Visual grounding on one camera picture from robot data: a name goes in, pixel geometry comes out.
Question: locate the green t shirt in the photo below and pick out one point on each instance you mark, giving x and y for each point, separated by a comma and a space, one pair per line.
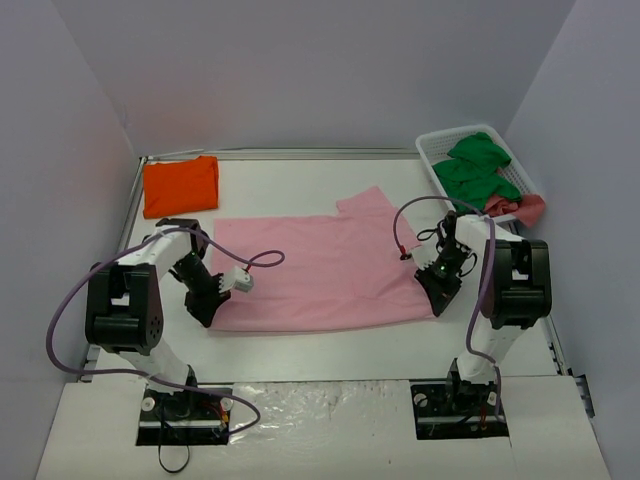
471, 172

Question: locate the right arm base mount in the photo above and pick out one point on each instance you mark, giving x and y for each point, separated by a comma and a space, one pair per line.
442, 414

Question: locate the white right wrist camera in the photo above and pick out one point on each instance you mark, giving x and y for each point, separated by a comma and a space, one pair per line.
422, 256

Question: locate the dark pink t shirt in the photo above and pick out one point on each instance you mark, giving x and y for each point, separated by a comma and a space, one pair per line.
527, 210

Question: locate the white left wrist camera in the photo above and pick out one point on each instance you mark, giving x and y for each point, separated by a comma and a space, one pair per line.
236, 279

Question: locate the white plastic basket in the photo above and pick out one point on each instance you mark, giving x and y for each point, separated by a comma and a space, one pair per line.
433, 148

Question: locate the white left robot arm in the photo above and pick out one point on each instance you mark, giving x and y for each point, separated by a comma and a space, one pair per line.
124, 313

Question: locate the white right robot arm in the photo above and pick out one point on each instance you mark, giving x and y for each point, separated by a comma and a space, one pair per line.
514, 292

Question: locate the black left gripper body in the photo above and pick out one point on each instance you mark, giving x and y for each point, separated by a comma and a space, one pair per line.
204, 297

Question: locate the folded orange t shirt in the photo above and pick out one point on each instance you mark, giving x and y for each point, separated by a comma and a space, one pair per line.
180, 187

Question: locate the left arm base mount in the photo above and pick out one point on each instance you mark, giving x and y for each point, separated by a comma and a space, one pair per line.
183, 419

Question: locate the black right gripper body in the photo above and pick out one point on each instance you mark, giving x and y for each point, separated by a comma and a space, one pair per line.
440, 282

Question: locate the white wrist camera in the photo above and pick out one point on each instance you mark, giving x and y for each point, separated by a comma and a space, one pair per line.
422, 256
236, 279

